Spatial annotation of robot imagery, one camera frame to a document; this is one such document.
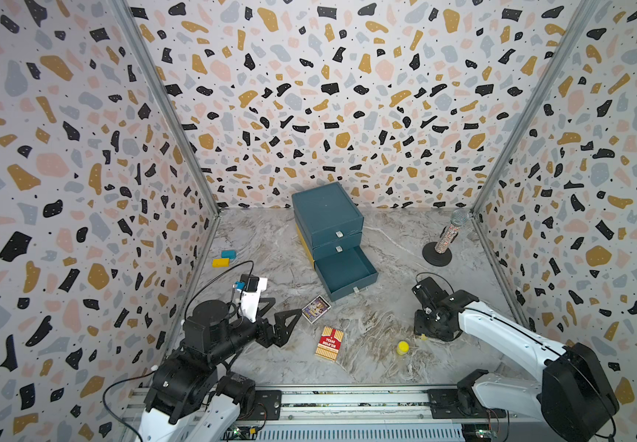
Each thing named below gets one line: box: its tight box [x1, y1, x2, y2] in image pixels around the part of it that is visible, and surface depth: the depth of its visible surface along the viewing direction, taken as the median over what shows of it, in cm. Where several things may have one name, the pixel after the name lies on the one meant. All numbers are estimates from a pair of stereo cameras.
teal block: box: [220, 249, 237, 260], surface depth 108 cm
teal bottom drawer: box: [313, 245, 379, 303], surface depth 97 cm
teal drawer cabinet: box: [291, 181, 365, 268], surface depth 95 cm
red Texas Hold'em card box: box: [314, 325, 345, 361], surface depth 85 cm
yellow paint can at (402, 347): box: [395, 340, 410, 356], surface depth 84 cm
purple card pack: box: [301, 294, 333, 325], surface depth 92 cm
